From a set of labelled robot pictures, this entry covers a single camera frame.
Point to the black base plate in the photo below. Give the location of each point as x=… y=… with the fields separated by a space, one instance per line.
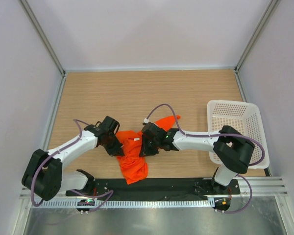
x=161 y=189

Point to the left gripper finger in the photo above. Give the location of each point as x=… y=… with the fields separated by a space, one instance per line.
x=113 y=150
x=121 y=146

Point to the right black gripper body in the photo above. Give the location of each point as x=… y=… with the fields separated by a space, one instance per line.
x=154 y=142

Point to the aluminium rail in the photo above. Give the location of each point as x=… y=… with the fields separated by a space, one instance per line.
x=262 y=186

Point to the left aluminium frame post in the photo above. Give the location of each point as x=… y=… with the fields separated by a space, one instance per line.
x=35 y=23

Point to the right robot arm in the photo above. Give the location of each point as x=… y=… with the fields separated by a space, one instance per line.
x=228 y=144

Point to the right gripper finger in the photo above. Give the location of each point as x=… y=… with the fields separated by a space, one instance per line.
x=152 y=150
x=144 y=148

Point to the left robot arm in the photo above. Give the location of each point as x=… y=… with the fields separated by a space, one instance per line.
x=45 y=176

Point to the slotted cable duct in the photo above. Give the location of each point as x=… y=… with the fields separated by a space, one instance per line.
x=83 y=203

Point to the orange t shirt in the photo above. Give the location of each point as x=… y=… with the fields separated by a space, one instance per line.
x=133 y=167

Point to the right aluminium frame post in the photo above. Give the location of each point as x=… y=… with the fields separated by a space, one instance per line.
x=269 y=10

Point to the white plastic basket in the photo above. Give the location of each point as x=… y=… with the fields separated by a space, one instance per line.
x=242 y=116

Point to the aluminium frame post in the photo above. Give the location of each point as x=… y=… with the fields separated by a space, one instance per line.
x=269 y=10
x=35 y=23

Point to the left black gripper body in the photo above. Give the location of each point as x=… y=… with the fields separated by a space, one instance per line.
x=109 y=141

